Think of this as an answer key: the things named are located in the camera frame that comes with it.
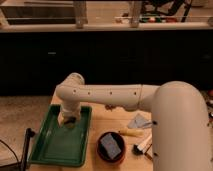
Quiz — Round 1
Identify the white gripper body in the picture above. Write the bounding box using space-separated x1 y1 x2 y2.
58 106 81 126

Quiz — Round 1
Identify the dark green cup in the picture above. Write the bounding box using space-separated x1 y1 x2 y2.
64 117 77 128

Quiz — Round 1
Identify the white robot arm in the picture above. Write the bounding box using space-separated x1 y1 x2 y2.
55 73 213 171

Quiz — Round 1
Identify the green plastic tray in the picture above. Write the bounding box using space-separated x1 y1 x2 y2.
29 105 92 167

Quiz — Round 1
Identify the brown toy food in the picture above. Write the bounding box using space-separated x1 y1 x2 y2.
105 105 116 111

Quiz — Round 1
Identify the dark red bowl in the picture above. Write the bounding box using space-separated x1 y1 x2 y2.
96 132 126 165

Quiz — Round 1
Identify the blue sponge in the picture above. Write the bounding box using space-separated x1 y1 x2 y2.
100 133 121 160

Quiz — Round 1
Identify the yellow banana toy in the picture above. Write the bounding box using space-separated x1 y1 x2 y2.
118 129 143 137

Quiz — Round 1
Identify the blue grey cloth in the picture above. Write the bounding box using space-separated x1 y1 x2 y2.
127 114 152 129

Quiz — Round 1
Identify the small wooden box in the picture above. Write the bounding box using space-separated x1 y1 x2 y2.
145 152 153 162

